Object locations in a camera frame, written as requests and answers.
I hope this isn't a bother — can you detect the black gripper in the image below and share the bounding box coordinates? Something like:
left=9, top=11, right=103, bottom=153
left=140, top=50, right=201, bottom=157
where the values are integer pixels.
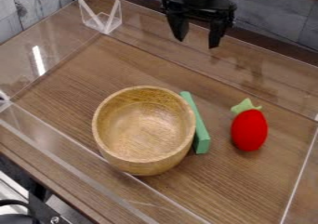
left=160, top=0, right=238, bottom=48

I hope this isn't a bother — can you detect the red felt strawberry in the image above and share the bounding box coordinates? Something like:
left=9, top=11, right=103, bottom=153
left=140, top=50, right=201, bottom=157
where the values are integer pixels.
left=231, top=98, right=268, bottom=152

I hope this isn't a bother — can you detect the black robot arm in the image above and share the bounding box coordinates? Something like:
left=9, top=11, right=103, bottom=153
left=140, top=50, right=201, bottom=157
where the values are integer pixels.
left=160, top=0, right=238, bottom=48

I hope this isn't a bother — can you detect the wooden bowl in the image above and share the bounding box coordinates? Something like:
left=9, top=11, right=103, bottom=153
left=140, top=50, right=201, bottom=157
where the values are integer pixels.
left=92, top=86, right=196, bottom=176

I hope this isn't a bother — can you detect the green rectangular block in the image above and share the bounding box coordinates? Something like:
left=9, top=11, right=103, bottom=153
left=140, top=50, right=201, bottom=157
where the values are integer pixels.
left=180, top=91, right=211, bottom=154

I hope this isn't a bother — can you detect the clear acrylic enclosure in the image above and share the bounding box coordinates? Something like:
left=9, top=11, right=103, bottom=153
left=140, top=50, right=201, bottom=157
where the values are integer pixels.
left=0, top=3, right=318, bottom=224

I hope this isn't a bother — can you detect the black metal bracket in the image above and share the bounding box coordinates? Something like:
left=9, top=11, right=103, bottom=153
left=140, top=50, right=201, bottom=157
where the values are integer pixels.
left=28, top=191, right=72, bottom=224

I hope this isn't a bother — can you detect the black cable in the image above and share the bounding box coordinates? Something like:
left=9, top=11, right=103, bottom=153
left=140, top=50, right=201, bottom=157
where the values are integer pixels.
left=0, top=198, right=30, bottom=209

